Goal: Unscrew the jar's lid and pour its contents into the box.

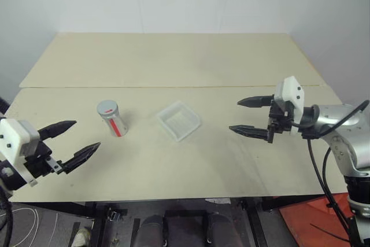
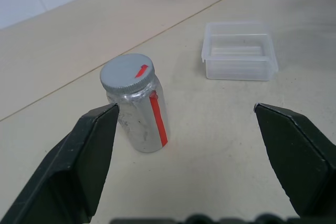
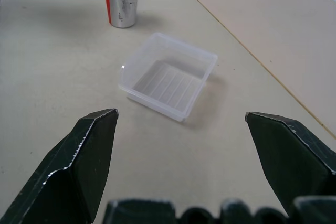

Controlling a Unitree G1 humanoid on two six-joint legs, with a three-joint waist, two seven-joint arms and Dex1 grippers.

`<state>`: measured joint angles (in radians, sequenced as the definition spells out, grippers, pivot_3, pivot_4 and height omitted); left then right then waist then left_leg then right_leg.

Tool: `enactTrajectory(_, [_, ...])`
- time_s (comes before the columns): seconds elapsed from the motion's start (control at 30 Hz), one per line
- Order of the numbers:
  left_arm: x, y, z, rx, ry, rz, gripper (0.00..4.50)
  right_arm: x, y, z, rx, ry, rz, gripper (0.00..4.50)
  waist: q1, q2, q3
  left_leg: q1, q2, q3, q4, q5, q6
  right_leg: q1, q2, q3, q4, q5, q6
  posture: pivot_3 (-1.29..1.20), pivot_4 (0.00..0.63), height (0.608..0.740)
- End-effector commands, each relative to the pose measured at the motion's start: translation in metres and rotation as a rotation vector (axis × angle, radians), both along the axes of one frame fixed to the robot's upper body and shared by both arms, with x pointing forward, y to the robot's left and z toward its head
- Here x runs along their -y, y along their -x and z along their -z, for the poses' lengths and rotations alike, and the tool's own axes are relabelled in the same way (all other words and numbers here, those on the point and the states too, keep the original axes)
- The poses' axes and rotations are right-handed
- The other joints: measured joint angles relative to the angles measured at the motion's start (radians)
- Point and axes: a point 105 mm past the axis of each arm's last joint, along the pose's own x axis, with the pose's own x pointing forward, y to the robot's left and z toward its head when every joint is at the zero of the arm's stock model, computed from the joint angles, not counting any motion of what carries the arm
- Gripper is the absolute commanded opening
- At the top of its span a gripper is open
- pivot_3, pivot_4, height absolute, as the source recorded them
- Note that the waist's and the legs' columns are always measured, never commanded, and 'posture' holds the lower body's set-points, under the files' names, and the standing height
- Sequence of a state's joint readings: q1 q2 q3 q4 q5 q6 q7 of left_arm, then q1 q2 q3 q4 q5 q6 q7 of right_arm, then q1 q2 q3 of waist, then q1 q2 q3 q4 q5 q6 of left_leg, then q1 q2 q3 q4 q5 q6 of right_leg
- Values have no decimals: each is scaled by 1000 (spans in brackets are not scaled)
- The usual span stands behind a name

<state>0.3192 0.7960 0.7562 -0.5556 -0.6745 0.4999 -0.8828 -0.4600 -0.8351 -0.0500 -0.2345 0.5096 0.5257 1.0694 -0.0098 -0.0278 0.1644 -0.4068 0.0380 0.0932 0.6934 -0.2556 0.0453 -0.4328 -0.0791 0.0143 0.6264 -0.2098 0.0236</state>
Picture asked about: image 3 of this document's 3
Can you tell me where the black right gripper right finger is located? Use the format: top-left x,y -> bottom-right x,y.
245,111 -> 336,219

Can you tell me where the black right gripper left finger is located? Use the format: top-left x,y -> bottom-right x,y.
0,108 -> 119,224

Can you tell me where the clear plastic square container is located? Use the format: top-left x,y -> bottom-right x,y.
118,32 -> 219,123

